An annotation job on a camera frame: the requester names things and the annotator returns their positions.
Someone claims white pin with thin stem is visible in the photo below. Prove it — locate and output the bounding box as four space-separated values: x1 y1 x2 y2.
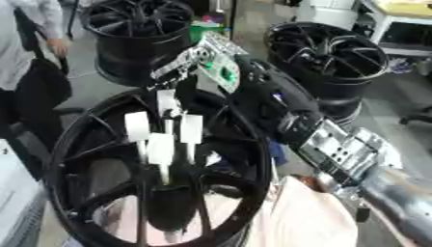
155 89 182 136
122 111 152 162
145 132 176 186
178 113 204 166

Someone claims green box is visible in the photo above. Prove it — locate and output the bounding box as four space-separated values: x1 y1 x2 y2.
187 23 229 44

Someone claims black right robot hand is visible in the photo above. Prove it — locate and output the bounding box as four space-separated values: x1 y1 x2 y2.
145 72 200 111

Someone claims person's hand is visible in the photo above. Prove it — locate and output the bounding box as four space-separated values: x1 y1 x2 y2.
45 37 73 58

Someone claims pale cloth bundle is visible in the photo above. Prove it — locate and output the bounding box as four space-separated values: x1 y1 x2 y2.
91 174 362 247

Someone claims large black spoked wheel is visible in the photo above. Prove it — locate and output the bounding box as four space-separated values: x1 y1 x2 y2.
41 86 276 247

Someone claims person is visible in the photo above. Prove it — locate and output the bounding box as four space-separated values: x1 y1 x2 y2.
0 0 73 129

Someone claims black bag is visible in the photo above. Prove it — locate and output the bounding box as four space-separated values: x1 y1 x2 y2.
12 7 76 114

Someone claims white table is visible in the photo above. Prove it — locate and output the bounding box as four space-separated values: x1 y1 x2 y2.
359 0 432 60

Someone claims black chair base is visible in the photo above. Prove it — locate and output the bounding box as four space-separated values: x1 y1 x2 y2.
396 105 432 127

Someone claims white box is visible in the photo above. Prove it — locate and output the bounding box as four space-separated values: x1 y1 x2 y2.
293 0 364 29

